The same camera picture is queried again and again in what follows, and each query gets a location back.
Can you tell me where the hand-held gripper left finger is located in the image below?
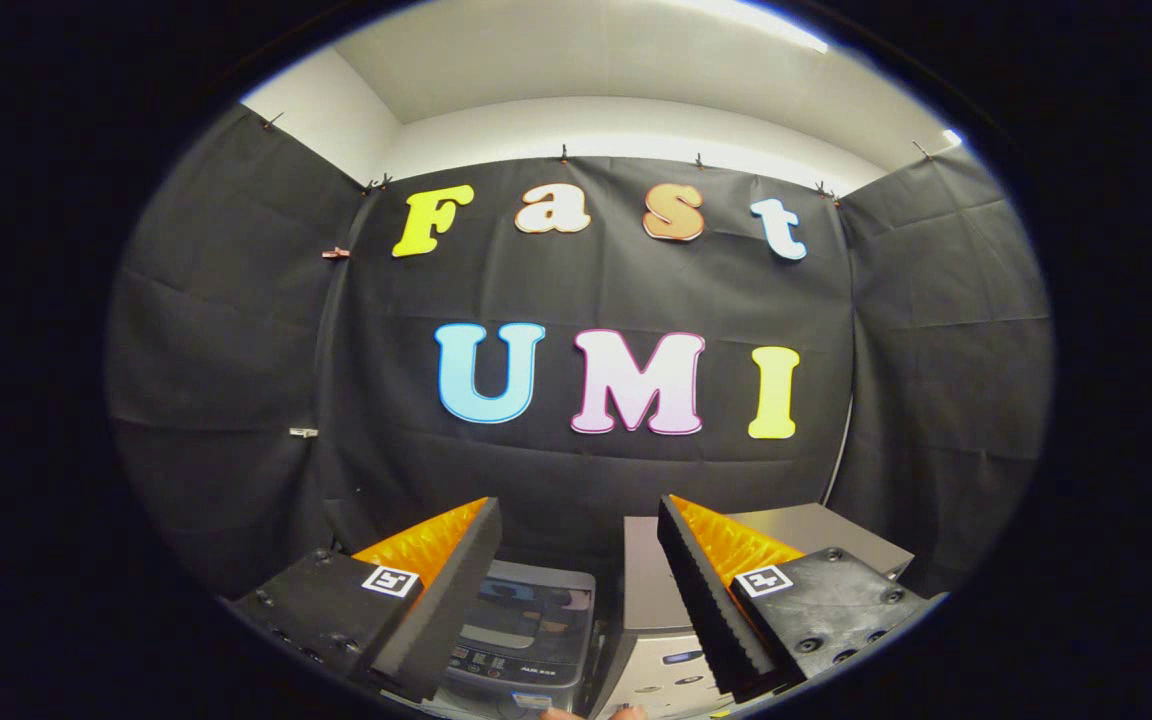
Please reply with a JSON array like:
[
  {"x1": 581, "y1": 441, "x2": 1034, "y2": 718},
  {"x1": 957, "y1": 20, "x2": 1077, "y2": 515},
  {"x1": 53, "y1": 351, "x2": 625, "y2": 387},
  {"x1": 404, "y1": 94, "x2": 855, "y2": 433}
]
[{"x1": 231, "y1": 497, "x2": 503, "y2": 705}]

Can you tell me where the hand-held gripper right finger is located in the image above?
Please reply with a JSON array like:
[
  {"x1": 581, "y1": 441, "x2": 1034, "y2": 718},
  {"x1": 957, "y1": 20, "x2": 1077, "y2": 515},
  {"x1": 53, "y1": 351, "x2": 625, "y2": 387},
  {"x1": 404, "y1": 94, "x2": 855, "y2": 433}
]
[{"x1": 657, "y1": 494, "x2": 943, "y2": 702}]

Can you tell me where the dark grey washing machine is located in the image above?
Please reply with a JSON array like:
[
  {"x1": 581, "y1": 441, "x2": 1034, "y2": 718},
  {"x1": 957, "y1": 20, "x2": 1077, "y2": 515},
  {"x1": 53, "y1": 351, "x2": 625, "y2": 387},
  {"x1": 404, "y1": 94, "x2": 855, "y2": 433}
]
[{"x1": 436, "y1": 560, "x2": 603, "y2": 717}]

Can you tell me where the grey metal cabinet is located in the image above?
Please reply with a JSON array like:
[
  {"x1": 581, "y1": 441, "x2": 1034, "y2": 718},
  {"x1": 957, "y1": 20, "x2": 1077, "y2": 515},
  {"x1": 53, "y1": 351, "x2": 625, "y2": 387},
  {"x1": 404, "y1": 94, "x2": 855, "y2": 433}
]
[{"x1": 591, "y1": 503, "x2": 916, "y2": 719}]

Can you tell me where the black backdrop cloth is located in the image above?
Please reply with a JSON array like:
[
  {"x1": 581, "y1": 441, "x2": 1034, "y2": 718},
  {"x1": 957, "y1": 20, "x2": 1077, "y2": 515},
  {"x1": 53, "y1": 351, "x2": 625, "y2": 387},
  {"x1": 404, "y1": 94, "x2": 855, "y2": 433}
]
[{"x1": 106, "y1": 105, "x2": 1055, "y2": 601}]

